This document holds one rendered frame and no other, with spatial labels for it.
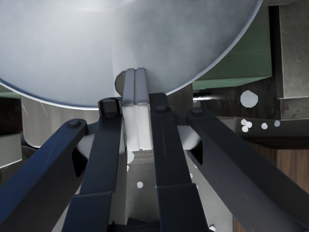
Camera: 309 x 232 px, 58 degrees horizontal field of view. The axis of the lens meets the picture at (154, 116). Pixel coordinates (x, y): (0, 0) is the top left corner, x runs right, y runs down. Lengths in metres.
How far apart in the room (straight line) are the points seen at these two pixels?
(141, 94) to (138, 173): 0.88
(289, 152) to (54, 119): 0.60
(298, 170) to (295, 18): 0.42
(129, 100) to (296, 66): 0.30
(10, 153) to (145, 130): 0.39
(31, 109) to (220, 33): 0.16
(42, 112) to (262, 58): 0.28
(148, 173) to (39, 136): 0.81
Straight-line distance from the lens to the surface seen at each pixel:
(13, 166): 1.14
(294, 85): 0.41
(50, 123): 0.24
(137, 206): 1.06
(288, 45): 0.42
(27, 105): 0.25
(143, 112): 0.15
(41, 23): 0.25
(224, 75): 0.38
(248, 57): 0.39
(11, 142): 0.53
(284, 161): 0.74
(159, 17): 0.24
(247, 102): 0.38
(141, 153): 0.85
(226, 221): 1.12
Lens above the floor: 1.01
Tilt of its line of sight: 89 degrees down
